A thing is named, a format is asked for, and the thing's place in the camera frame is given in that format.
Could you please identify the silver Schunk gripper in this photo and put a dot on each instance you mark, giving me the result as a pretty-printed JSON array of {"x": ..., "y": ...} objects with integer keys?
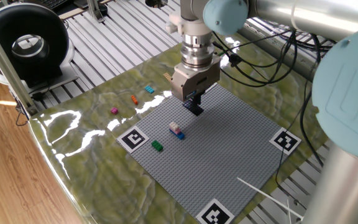
[{"x": 185, "y": 85}]

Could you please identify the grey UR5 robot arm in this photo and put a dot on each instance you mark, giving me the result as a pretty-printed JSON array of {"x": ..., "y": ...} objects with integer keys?
[{"x": 322, "y": 15}]

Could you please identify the white Lego brick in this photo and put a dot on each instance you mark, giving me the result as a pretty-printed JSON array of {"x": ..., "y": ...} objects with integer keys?
[{"x": 174, "y": 125}]

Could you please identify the tan Lego plate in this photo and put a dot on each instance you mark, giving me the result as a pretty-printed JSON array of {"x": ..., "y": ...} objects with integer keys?
[{"x": 167, "y": 76}]

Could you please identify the pink Lego plate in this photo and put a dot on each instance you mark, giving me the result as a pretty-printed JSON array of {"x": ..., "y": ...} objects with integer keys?
[{"x": 176, "y": 131}]

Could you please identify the blue Lego brick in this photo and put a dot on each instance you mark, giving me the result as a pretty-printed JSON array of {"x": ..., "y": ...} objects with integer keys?
[{"x": 180, "y": 135}]

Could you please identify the cyan Lego plate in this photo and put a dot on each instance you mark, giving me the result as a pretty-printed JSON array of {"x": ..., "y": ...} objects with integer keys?
[{"x": 149, "y": 89}]

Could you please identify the grey Lego baseplate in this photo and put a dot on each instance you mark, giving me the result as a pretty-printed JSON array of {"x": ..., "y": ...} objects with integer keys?
[{"x": 228, "y": 140}]

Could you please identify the dark green Lego brick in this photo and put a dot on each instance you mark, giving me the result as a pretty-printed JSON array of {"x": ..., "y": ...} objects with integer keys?
[{"x": 157, "y": 145}]

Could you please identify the orange Lego brick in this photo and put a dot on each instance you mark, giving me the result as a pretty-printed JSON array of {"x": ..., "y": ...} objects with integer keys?
[{"x": 134, "y": 99}]

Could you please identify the magenta Lego brick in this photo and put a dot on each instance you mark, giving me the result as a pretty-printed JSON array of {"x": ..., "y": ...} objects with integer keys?
[{"x": 114, "y": 110}]

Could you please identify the large spiral fiducial marker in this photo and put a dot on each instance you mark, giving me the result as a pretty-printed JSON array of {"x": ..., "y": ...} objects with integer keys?
[{"x": 132, "y": 139}]

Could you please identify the small fiducial marker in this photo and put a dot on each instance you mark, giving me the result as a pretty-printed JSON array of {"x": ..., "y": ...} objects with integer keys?
[
  {"x": 285, "y": 140},
  {"x": 215, "y": 213}
]

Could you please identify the white zip tie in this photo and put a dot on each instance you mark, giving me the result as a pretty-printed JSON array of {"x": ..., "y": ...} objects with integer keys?
[{"x": 269, "y": 199}]

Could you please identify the green marble slab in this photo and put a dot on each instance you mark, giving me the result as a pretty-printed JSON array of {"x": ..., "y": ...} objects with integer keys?
[{"x": 89, "y": 174}]

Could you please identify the white stand plate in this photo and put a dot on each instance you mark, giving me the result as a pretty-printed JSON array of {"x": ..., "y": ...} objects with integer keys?
[{"x": 67, "y": 74}]

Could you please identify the black keyboard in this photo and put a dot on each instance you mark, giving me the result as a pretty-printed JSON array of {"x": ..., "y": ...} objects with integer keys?
[{"x": 53, "y": 3}]

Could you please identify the aluminium frame post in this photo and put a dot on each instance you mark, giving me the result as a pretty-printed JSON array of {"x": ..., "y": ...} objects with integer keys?
[
  {"x": 5, "y": 65},
  {"x": 93, "y": 7}
]

